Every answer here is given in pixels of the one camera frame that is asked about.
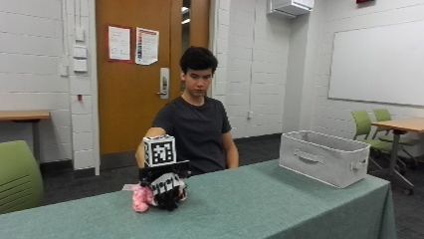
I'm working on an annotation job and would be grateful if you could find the pink soft toy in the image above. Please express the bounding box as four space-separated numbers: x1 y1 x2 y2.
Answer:
122 183 189 213

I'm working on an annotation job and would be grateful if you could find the white marker cube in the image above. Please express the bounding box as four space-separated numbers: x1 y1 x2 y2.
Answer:
142 133 178 167

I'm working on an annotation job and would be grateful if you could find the the person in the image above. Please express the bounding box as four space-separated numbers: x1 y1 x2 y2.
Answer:
135 46 240 177

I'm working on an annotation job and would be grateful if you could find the green tablecloth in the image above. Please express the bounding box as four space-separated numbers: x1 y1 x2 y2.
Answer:
0 158 397 239

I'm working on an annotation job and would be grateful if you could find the brown wooden door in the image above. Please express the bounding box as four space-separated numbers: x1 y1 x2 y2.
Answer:
95 0 212 155

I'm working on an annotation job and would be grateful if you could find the grey fabric storage bin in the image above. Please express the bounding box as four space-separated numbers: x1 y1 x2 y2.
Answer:
278 129 371 189

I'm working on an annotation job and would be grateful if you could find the wooden table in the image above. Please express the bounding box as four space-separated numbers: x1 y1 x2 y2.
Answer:
0 110 52 163
371 118 424 196

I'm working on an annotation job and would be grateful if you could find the colourful paper poster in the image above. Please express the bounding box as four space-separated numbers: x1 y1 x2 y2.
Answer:
135 27 161 66

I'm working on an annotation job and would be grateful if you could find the white paper with red border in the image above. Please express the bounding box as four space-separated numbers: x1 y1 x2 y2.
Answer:
107 25 133 63

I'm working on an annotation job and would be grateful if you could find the white whiteboard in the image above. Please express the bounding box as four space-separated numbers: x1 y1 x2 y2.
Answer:
327 19 424 108

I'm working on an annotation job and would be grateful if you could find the white ceiling-mounted unit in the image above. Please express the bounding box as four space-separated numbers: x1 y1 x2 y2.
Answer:
264 0 315 20

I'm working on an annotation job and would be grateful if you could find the silver door handle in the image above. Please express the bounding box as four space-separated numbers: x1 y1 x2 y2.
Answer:
157 67 171 100

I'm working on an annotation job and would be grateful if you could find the white wall box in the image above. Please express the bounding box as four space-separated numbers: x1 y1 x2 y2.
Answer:
73 45 89 60
73 59 89 73

